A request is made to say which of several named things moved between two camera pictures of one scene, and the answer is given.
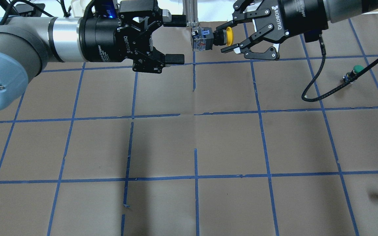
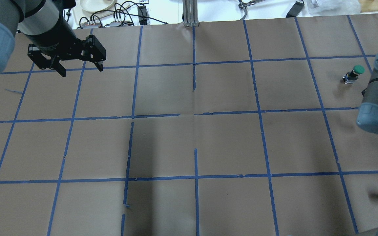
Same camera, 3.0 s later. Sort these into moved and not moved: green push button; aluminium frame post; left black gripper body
Moved: left black gripper body
Not moved: green push button; aluminium frame post
